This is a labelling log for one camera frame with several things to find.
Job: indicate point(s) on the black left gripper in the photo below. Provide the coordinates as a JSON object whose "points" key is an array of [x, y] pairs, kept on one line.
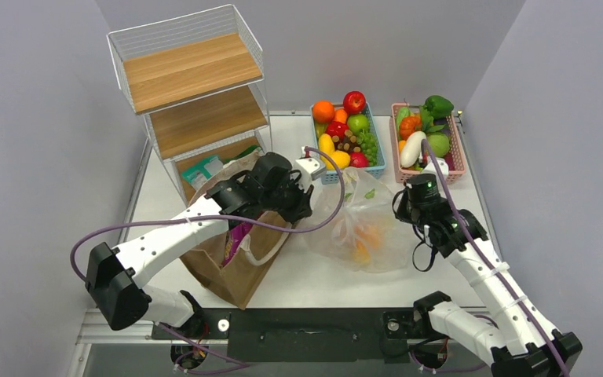
{"points": [[301, 207]]}

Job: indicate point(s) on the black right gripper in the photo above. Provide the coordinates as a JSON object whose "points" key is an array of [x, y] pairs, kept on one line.
{"points": [[402, 212]]}

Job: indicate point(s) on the orange fruit front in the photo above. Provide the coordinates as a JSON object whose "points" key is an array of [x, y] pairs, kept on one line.
{"points": [[370, 235]]}

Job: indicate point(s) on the orange fruit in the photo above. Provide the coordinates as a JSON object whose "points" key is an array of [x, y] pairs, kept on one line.
{"points": [[323, 111], [370, 235]]}

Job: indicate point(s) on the clear plastic lemon-print bag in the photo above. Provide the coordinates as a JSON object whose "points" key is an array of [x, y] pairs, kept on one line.
{"points": [[367, 201]]}

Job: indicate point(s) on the purple snack packet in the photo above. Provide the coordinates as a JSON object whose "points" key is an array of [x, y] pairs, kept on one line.
{"points": [[233, 241]]}

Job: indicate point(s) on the yellow orange mango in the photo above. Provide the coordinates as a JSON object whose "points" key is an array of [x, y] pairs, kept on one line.
{"points": [[361, 253]]}

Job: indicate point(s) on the brown jute tote bag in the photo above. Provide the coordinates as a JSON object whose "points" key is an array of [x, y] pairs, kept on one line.
{"points": [[238, 280]]}

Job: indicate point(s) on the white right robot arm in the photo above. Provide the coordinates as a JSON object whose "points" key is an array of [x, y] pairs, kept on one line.
{"points": [[521, 342]]}

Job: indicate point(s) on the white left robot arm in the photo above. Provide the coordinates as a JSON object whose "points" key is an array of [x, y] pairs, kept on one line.
{"points": [[117, 278]]}

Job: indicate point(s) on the green snack packet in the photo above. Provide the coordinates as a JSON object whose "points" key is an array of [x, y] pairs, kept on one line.
{"points": [[245, 152]]}

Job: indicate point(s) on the blue plastic fruit basket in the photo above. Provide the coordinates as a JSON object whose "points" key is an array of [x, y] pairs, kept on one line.
{"points": [[350, 143]]}

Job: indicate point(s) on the white eggplant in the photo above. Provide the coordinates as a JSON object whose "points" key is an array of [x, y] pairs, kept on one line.
{"points": [[410, 153]]}

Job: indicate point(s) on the red pomegranate fruit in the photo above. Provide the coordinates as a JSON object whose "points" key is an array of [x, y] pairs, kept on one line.
{"points": [[359, 160]]}

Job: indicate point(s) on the green cabbage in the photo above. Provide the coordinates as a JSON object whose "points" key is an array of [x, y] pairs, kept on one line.
{"points": [[440, 144]]}

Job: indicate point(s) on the yellow lemon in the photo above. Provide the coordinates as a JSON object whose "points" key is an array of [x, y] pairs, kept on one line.
{"points": [[340, 158]]}

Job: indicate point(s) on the green grape bunch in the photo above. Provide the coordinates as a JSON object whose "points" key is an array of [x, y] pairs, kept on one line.
{"points": [[369, 146]]}

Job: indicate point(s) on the pink plastic vegetable basket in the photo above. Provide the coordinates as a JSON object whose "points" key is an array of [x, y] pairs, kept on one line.
{"points": [[456, 157]]}

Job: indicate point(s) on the orange pumpkin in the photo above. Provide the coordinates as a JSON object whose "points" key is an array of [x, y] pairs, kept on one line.
{"points": [[408, 126]]}

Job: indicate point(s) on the red bell pepper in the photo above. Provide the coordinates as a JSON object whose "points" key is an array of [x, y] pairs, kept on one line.
{"points": [[336, 130]]}

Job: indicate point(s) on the teal snack packet lower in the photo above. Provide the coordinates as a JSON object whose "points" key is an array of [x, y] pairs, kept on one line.
{"points": [[201, 172]]}

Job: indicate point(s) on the orange fruit back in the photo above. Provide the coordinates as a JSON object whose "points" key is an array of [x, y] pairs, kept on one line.
{"points": [[323, 111]]}

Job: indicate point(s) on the green apple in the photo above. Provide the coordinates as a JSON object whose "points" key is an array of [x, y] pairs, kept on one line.
{"points": [[358, 123]]}

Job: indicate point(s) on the green bell pepper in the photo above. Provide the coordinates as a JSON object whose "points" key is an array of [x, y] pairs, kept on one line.
{"points": [[438, 107]]}

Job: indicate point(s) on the red apple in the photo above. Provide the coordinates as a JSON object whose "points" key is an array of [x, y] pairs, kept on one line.
{"points": [[354, 102]]}

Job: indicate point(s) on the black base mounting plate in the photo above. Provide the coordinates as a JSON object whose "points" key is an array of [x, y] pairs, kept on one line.
{"points": [[318, 335]]}

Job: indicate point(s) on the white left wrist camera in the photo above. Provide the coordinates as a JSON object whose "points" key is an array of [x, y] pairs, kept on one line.
{"points": [[310, 169]]}

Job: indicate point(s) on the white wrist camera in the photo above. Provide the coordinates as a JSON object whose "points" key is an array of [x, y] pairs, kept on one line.
{"points": [[310, 169], [441, 172]]}

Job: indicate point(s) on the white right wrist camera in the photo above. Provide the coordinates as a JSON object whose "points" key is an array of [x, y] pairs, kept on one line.
{"points": [[441, 172]]}

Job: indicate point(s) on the white wire wooden shelf rack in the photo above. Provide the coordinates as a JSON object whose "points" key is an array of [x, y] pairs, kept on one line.
{"points": [[198, 83]]}

